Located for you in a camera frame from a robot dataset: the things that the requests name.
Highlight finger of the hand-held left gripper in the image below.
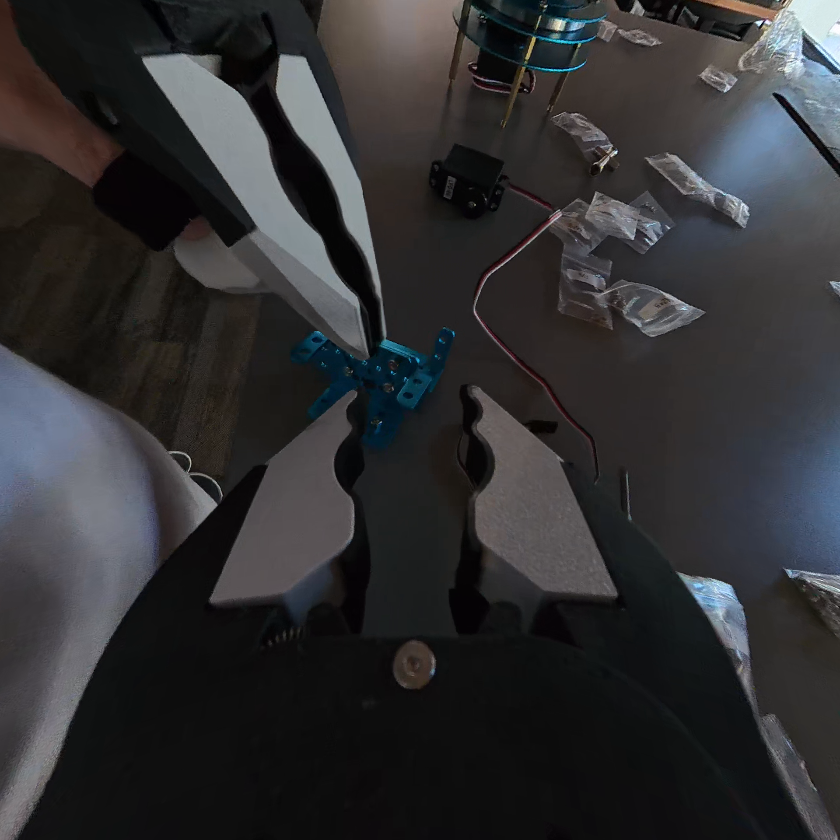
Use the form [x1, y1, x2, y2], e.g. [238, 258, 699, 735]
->
[223, 52, 388, 347]
[141, 54, 371, 358]

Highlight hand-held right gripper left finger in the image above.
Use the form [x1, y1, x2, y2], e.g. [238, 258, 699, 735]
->
[209, 389, 368, 618]

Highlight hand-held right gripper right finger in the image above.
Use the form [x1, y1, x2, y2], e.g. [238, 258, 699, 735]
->
[456, 385, 619, 611]

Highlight blue metal bracket assembly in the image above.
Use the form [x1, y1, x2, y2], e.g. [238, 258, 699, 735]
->
[290, 327, 457, 450]

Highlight dark wooden desk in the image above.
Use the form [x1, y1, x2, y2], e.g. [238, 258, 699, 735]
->
[217, 0, 840, 840]

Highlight person's left hand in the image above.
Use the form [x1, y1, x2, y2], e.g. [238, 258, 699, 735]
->
[0, 0, 126, 188]

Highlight black servo motor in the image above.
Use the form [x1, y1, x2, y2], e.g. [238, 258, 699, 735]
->
[430, 143, 509, 219]

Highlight person's white clothing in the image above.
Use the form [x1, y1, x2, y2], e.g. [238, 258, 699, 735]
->
[0, 341, 217, 840]

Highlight large crumpled clear plastic wrap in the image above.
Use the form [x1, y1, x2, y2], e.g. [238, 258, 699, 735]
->
[738, 10, 840, 132]

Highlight white cord loops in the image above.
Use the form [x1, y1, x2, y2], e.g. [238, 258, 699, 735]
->
[167, 449, 224, 500]

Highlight red white servo cable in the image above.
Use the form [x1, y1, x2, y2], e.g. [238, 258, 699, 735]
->
[472, 184, 601, 480]

